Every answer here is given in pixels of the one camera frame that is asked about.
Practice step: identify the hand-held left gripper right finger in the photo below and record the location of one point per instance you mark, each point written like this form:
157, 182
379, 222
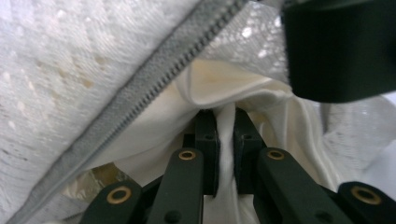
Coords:
247, 140

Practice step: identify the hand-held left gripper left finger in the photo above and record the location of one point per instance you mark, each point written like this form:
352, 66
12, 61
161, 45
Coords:
208, 146

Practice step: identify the white garment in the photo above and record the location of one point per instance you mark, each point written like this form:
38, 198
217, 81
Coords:
236, 84

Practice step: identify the white mesh laundry bag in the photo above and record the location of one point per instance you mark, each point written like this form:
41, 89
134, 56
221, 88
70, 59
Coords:
62, 77

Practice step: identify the white board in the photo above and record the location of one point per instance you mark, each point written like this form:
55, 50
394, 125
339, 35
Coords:
386, 168

